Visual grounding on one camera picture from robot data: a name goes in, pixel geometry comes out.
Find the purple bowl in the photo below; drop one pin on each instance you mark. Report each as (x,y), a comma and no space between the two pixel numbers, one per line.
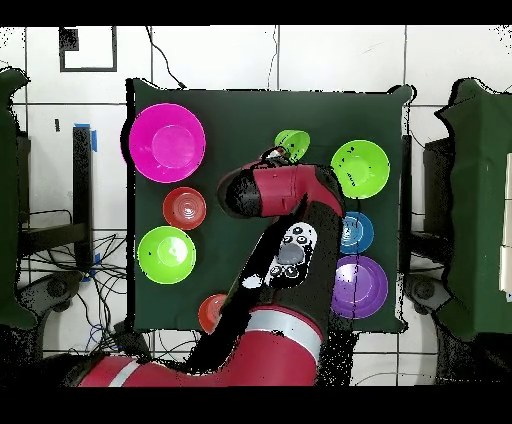
(364,288)

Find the large green bowl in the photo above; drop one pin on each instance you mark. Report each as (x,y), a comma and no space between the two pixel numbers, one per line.
(362,170)
(166,254)

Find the black floor box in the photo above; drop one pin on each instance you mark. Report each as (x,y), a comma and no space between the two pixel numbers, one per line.
(132,340)

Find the blue tape strip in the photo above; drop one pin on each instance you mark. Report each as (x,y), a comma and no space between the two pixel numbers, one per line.
(94,140)

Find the light blue translucent bowl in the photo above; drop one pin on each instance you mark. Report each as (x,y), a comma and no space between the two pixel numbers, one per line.
(360,234)

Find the large pink bowl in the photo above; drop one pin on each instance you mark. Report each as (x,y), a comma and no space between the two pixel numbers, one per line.
(168,144)

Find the dark green table cloth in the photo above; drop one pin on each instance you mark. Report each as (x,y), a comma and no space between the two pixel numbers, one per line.
(240,120)

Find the black floor frame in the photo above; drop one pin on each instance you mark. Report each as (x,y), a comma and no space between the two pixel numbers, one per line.
(68,40)

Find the small green bowl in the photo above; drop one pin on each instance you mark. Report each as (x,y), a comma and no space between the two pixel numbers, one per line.
(294,140)

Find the green cloth side table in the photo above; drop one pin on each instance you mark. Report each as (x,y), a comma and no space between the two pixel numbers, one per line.
(8,200)
(476,200)

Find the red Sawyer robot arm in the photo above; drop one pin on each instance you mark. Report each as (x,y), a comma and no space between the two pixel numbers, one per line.
(280,188)

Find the black office chair base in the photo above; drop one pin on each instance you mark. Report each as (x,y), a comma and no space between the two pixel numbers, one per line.
(56,288)
(424,290)

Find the small translucent orange bowl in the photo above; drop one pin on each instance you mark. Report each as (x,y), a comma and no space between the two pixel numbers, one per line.
(210,312)
(184,208)

